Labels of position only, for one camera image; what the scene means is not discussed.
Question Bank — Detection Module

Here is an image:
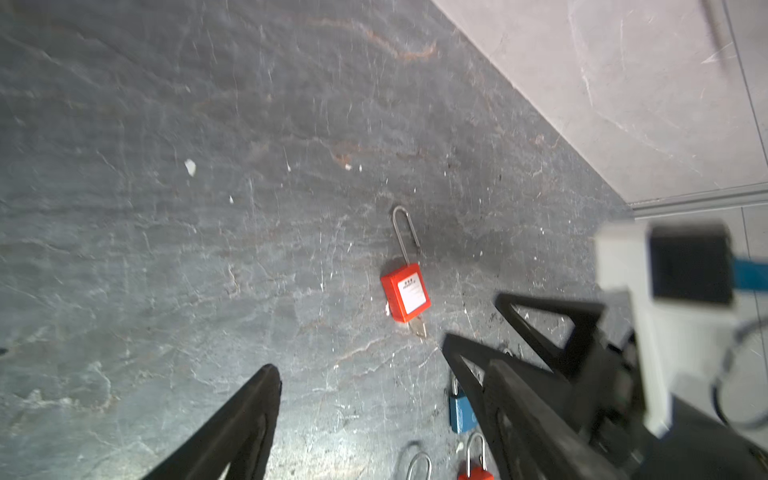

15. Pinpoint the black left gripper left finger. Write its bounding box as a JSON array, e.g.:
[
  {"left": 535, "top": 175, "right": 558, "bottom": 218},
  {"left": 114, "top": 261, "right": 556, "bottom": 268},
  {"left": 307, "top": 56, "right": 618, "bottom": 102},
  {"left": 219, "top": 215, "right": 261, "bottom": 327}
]
[{"left": 145, "top": 364, "right": 282, "bottom": 479}]

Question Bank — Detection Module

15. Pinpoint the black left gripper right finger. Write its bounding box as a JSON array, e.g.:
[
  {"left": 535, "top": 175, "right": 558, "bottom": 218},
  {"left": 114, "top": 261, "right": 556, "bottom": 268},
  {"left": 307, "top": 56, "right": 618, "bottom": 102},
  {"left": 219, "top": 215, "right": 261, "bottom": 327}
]
[{"left": 482, "top": 360, "right": 624, "bottom": 479}]

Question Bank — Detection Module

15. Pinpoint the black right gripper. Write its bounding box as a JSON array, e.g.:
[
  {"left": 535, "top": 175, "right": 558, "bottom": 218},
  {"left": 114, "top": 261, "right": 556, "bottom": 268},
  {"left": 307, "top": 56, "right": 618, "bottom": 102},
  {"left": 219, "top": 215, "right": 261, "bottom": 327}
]
[{"left": 442, "top": 292, "right": 646, "bottom": 475}]

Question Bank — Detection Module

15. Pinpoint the red safety padlock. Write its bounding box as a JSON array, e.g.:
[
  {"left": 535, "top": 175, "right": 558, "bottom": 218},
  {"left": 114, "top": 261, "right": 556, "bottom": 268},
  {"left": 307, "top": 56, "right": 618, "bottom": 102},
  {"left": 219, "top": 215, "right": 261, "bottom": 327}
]
[
  {"left": 380, "top": 205, "right": 432, "bottom": 339},
  {"left": 457, "top": 432, "right": 495, "bottom": 480},
  {"left": 406, "top": 451, "right": 433, "bottom": 480}
]

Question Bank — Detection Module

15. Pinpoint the blue padlock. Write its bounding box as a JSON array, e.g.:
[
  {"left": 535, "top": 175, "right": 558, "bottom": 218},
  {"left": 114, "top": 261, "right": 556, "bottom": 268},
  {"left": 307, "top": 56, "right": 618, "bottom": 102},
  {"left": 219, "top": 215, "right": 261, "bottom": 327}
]
[{"left": 448, "top": 374, "right": 478, "bottom": 434}]

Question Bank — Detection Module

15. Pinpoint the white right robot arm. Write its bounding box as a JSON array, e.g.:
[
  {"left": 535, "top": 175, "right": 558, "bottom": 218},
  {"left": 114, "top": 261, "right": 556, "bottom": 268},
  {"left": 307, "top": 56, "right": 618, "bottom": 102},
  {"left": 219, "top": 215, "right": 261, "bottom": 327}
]
[{"left": 442, "top": 292, "right": 767, "bottom": 479}]

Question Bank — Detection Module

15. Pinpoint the aluminium frame rail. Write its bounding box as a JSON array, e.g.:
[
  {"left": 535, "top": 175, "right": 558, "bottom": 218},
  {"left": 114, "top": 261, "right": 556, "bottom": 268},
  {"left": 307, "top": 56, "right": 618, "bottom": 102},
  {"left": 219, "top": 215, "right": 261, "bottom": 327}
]
[{"left": 630, "top": 182, "right": 767, "bottom": 219}]

